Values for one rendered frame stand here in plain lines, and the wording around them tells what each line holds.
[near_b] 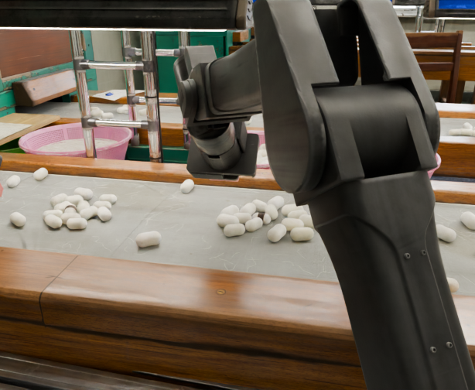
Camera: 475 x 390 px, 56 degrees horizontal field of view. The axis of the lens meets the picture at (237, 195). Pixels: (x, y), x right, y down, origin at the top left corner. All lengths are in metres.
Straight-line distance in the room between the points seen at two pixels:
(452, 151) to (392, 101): 0.93
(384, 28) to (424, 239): 0.14
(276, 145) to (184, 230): 0.46
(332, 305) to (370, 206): 0.28
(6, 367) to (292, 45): 0.52
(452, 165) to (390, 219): 0.97
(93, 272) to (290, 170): 0.38
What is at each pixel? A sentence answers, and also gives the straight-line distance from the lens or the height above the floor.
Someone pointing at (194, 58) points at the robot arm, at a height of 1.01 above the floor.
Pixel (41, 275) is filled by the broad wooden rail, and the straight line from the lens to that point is 0.62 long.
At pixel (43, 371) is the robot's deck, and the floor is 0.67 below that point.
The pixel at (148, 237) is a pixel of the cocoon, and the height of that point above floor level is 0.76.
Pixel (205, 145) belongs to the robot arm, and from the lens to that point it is 0.57.
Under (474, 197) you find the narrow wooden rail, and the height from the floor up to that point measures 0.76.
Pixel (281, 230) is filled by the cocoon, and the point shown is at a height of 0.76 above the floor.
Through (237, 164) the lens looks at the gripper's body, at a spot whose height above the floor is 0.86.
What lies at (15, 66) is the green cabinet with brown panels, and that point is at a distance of 1.54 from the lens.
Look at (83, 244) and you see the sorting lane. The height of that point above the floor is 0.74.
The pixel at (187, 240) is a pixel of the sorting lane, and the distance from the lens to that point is 0.70.
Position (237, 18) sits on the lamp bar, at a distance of 0.68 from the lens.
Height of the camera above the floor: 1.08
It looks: 23 degrees down
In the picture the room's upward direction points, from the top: straight up
